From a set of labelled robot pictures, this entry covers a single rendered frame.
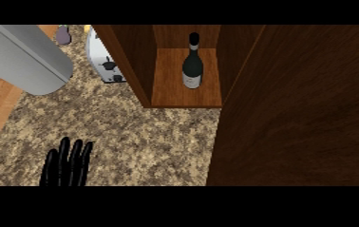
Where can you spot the grey rounded appliance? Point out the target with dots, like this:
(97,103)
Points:
(29,60)

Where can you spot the dark wine bottle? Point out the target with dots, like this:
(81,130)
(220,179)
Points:
(192,67)

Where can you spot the purple eggplant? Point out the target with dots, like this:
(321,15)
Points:
(62,36)

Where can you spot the brown wooden cabinet door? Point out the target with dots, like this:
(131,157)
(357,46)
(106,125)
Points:
(289,110)

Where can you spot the yellow object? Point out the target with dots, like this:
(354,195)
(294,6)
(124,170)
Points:
(87,28)

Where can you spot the brown wooden cabinet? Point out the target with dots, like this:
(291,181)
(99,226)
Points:
(182,79)

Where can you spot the white toaster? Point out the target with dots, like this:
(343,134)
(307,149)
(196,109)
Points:
(102,60)

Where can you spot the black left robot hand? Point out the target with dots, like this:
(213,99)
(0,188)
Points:
(65,169)

